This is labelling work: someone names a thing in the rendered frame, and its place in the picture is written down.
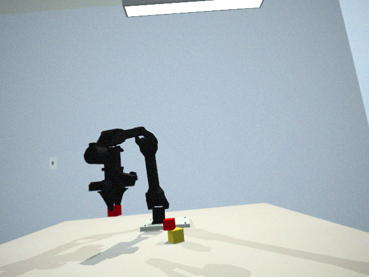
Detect red cube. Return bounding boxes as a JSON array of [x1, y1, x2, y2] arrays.
[[107, 205, 121, 217], [163, 218, 176, 231]]

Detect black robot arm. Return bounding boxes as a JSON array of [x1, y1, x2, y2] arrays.
[[84, 126, 169, 224]]

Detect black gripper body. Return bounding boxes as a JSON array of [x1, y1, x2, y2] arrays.
[[88, 163, 135, 191]]

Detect yellow cube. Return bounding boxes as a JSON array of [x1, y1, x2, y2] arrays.
[[168, 227, 185, 244]]

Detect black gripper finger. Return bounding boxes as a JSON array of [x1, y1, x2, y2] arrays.
[[114, 188, 128, 205], [97, 189, 117, 212]]

